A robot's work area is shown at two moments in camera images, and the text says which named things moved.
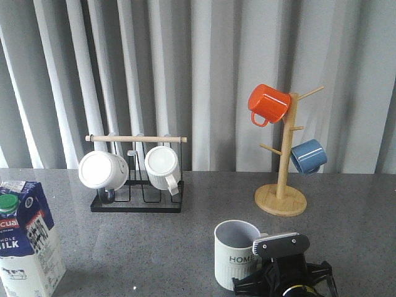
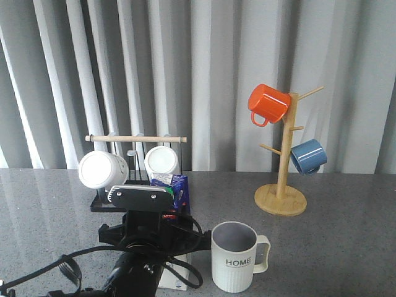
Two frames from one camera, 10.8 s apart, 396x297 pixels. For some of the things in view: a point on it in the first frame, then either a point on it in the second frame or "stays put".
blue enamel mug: (309, 156) stays put
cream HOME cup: (234, 252) stays put
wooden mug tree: (281, 200) stays put
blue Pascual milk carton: (31, 262) -> (171, 279)
